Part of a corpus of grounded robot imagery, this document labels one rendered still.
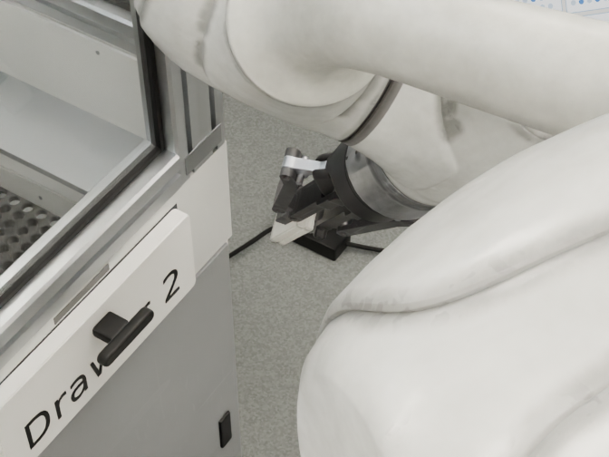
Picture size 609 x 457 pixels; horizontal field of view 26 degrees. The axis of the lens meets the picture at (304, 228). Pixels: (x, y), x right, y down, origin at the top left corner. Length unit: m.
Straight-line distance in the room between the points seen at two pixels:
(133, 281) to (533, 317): 1.03
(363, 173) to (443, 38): 0.31
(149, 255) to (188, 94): 0.16
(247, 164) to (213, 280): 1.22
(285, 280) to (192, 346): 0.98
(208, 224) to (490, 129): 0.64
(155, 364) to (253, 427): 0.84
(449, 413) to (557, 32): 0.38
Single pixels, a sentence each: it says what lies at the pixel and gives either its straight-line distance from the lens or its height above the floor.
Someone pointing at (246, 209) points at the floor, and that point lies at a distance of 2.59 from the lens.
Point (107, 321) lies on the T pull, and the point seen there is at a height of 0.91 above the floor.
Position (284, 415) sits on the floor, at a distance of 2.28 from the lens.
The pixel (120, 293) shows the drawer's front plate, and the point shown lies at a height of 0.92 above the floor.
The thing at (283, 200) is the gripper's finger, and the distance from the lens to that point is 1.10.
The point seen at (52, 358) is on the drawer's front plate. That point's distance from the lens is 1.22.
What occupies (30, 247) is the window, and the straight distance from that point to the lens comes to 1.18.
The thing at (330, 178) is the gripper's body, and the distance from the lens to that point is 1.03.
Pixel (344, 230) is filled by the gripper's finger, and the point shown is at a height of 1.05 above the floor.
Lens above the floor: 1.88
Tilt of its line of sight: 47 degrees down
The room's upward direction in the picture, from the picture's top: straight up
